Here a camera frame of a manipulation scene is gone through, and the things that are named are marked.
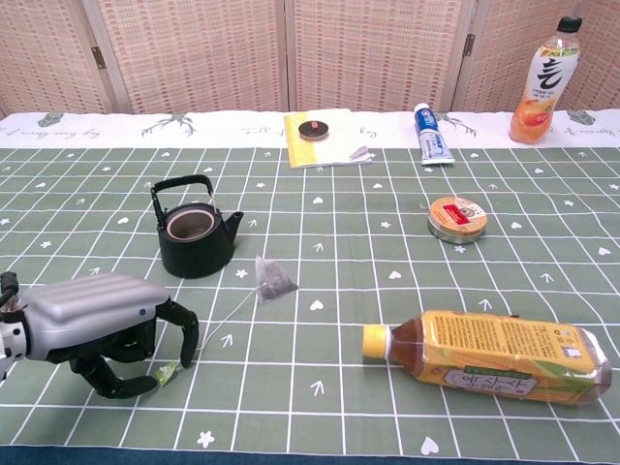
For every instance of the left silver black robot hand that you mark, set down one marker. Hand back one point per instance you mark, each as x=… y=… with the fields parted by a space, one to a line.
x=92 y=305

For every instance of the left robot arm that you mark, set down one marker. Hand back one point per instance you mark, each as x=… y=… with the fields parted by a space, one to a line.
x=9 y=339

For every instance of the black cast iron teapot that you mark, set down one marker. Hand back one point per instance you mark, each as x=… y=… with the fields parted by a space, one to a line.
x=194 y=257

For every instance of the black teapot lid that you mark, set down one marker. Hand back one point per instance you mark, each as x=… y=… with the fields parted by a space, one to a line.
x=314 y=132

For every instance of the tea bottle yellow label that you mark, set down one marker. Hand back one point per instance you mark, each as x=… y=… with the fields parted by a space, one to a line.
x=484 y=353

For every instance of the metal screen hinge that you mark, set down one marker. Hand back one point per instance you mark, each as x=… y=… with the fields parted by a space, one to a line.
x=469 y=44
x=99 y=58

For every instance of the green grid tablecloth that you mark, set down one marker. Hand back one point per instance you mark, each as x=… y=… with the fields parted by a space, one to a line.
x=339 y=290

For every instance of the woven folding screen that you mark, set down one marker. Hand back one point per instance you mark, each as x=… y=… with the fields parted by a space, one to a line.
x=194 y=58

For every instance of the yellow white notebook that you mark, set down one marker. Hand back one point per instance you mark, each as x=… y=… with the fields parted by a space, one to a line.
x=334 y=147

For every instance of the round tin red label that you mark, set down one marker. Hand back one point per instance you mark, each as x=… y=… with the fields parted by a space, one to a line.
x=457 y=220

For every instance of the blue white toothpaste tube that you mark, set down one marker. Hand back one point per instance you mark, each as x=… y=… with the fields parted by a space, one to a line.
x=431 y=140

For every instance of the orange drink bottle black cap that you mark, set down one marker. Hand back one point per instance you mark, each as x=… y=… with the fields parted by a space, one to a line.
x=537 y=97

